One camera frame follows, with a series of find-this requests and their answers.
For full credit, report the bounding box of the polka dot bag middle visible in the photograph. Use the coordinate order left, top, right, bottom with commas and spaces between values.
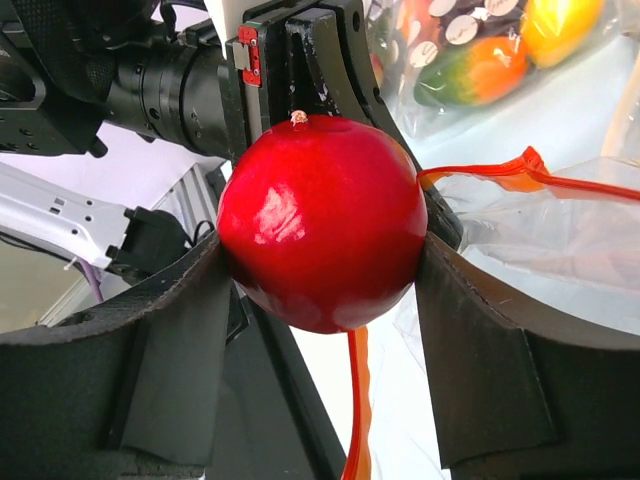
366, 0, 639, 139

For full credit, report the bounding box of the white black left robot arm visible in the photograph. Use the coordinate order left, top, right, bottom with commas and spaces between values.
1, 1, 418, 284

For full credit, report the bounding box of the clear orange-zip plastic bag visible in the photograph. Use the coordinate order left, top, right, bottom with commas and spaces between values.
339, 145, 640, 480

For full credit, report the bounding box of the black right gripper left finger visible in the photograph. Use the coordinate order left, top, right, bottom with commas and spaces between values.
1, 234, 231, 479

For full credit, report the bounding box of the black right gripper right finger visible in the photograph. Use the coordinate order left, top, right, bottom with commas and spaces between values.
416, 236, 639, 479

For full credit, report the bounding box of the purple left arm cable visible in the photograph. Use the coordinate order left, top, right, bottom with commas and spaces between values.
79, 257, 106, 304

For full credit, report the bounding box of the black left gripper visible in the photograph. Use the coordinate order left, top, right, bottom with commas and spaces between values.
104, 0, 466, 251

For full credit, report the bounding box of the red fake apple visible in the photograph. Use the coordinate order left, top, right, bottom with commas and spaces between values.
217, 110, 427, 334

